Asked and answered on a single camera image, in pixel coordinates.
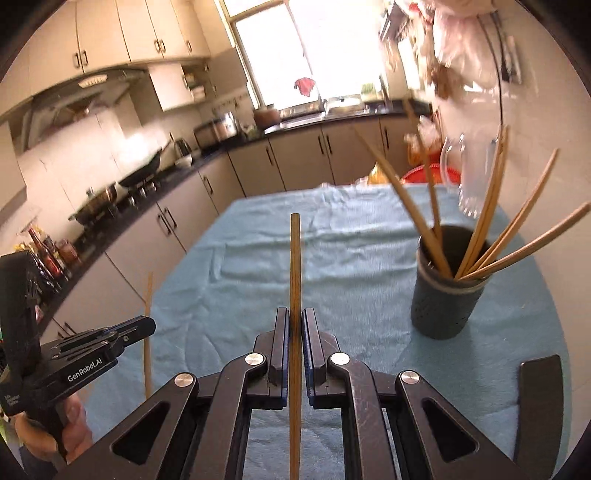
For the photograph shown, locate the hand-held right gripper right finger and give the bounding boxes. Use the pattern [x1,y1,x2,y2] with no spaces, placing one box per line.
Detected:
[301,307,539,480]

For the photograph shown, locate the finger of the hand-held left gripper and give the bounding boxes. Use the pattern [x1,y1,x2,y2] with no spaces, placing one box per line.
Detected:
[107,316,156,355]

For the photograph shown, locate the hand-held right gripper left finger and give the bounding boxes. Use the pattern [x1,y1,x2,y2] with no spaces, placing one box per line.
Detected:
[53,307,291,480]

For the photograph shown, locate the wooden chopstick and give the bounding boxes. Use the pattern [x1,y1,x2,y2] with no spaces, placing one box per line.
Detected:
[289,212,303,480]
[457,124,504,278]
[461,202,591,281]
[353,127,446,278]
[144,271,154,401]
[403,98,443,243]
[470,148,560,274]
[365,138,453,278]

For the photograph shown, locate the dark grey utensil holder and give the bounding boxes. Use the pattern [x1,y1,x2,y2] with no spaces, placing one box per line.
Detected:
[410,224,489,341]

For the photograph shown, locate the bunch of wooden chopsticks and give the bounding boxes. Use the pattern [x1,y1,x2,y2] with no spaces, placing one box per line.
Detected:
[463,124,510,278]

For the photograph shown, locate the person's left hand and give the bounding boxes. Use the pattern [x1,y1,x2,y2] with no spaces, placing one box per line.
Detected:
[14,396,96,467]

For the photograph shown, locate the beige kitchen base cabinets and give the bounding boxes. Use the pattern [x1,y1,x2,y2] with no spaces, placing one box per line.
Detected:
[39,113,435,342]

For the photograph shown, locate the blue woven table cloth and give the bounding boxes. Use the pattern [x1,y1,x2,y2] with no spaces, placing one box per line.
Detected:
[85,184,568,480]

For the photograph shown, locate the red seasoning jar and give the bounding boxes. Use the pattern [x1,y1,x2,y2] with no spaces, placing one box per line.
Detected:
[58,239,80,265]

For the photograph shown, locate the red label sauce bottle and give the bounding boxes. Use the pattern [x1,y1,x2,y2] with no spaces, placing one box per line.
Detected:
[28,228,58,280]

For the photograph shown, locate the steel wok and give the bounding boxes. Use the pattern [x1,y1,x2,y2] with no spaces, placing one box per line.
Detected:
[68,182,120,225]

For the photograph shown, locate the gas stove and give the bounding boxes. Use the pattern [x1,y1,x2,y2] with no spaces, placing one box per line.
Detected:
[69,178,162,227]

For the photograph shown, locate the black frying pan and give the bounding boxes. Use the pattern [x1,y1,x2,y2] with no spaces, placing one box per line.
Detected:
[118,138,175,188]

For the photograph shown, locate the yellow packet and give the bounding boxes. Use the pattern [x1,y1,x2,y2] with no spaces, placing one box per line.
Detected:
[367,164,394,186]

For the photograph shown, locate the black kitchen countertop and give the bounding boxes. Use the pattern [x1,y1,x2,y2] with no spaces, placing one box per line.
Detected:
[28,99,432,333]

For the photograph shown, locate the red plastic basin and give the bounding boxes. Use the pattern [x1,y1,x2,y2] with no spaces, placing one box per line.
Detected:
[399,165,462,186]

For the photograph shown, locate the steel rice cooker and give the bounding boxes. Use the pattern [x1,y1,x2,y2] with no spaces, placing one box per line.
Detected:
[193,111,242,149]

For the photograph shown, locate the brown pot with lid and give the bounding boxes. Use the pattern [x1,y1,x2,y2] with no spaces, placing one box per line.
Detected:
[252,104,282,130]

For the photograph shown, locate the clear glass mug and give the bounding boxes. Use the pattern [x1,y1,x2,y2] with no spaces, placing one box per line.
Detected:
[440,133,505,219]

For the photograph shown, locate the steel range hood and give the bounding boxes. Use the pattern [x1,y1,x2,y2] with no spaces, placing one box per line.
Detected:
[18,67,148,148]

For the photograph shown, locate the black curved object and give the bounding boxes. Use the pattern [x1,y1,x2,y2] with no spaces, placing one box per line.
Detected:
[514,354,565,463]

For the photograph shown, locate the steel sink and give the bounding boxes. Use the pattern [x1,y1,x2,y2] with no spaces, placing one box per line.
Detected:
[279,92,389,116]

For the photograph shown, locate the kitchen window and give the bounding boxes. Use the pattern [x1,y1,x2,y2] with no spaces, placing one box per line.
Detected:
[222,0,402,112]

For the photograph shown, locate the beige upper cabinets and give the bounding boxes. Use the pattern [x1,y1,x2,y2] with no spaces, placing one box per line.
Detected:
[0,0,236,112]

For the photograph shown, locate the hanging plastic bags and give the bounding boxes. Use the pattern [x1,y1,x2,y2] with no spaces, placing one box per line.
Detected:
[406,0,502,100]

